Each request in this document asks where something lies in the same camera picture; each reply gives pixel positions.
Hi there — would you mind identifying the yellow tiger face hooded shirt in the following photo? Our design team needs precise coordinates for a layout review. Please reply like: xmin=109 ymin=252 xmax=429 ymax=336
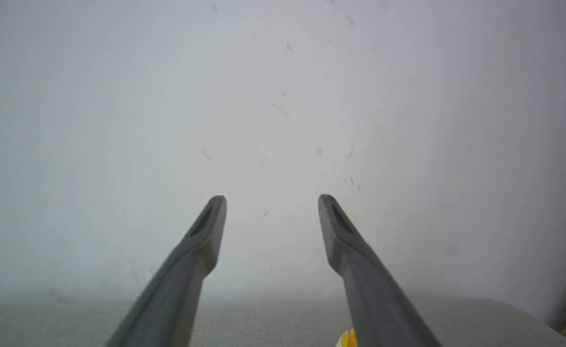
xmin=336 ymin=328 xmax=359 ymax=347

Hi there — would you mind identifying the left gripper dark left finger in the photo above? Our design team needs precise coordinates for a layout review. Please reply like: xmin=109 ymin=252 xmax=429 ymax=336
xmin=107 ymin=195 xmax=228 ymax=347

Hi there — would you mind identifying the grey fabric sofa seat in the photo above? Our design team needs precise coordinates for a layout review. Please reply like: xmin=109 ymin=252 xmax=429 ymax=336
xmin=0 ymin=298 xmax=566 ymax=347

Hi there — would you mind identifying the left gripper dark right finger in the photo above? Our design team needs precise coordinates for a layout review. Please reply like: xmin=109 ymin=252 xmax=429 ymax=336
xmin=317 ymin=194 xmax=443 ymax=347

